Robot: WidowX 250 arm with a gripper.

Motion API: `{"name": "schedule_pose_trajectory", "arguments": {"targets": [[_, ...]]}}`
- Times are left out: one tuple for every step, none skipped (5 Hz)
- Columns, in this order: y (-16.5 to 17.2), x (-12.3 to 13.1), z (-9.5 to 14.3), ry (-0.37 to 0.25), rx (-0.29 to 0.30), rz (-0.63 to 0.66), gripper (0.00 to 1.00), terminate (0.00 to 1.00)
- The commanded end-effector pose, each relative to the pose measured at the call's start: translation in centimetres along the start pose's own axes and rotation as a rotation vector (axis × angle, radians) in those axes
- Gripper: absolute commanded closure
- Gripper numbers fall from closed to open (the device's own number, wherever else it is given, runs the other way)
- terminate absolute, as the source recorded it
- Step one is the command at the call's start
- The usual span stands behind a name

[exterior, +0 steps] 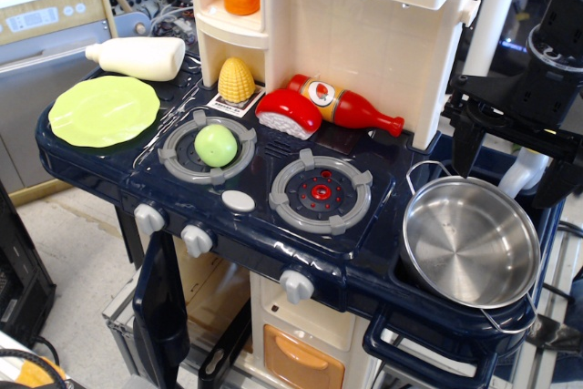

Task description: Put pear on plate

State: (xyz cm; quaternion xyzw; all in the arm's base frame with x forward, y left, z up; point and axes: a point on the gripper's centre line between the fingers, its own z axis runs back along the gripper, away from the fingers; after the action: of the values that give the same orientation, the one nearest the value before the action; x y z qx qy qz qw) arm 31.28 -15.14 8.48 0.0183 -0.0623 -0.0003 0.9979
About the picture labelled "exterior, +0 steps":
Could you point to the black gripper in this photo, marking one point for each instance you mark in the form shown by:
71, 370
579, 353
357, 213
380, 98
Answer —
528, 110

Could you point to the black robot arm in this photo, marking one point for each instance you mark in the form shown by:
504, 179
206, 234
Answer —
555, 45

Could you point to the green toy pear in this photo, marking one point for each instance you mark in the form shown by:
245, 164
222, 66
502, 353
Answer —
216, 145

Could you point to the light green plate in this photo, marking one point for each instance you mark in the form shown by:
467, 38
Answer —
104, 111

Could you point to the white toy faucet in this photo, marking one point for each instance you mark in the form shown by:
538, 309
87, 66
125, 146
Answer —
525, 173

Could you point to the stainless steel pot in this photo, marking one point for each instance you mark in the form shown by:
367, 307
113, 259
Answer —
467, 241

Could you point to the cream toy kitchen shelf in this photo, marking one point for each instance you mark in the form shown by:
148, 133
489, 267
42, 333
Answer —
398, 54

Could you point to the red toy ketchup bottle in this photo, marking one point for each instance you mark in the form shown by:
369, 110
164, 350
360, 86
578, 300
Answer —
343, 107

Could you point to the red toy sushi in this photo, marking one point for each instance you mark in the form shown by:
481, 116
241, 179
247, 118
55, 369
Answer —
289, 112

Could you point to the right grey stove knob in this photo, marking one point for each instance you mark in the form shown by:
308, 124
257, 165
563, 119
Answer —
296, 286

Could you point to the grey stove knob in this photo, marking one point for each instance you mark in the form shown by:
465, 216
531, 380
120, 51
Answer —
296, 286
148, 219
197, 241

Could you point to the small printed card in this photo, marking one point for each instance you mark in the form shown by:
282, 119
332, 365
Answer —
236, 109

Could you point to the grey oval button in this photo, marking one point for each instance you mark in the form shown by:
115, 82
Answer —
238, 201

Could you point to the yellow toy corn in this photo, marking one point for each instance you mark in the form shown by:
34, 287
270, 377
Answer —
236, 83

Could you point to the orange toy drawer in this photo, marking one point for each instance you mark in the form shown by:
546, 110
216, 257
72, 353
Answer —
298, 364

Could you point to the navy toy kitchen stove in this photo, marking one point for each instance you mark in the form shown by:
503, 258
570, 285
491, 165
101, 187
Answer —
330, 207

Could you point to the middle grey stove knob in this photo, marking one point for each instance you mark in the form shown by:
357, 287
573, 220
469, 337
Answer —
197, 241

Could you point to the left grey stove knob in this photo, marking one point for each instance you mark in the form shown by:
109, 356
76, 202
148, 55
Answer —
148, 219

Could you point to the white toy bottle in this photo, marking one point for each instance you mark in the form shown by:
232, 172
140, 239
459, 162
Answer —
143, 57

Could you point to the navy oven door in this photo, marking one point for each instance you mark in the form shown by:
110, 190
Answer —
160, 324

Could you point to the black case on floor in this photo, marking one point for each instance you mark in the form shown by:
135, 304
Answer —
27, 291

